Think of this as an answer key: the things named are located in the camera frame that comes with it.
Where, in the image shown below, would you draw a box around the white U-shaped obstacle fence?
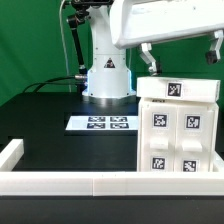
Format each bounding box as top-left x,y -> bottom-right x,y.
0,139 -> 224,196

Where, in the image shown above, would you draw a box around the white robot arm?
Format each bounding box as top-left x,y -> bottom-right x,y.
67,0 -> 224,102

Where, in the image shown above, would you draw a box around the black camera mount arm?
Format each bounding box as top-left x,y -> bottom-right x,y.
65,0 -> 114,81

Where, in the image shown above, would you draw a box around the grey hanging cable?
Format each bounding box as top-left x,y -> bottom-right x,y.
58,0 -> 73,94

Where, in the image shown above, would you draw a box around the black cables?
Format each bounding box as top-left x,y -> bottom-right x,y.
22,75 -> 88,94

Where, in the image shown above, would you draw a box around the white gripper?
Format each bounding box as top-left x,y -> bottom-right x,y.
110,0 -> 224,76

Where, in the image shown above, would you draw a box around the white cabinet body box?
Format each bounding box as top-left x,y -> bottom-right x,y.
137,98 -> 219,173

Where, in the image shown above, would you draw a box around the small white cabinet top block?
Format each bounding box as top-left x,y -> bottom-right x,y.
137,76 -> 221,103

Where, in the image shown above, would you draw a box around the white base tag plate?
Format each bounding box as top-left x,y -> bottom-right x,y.
65,116 -> 138,131

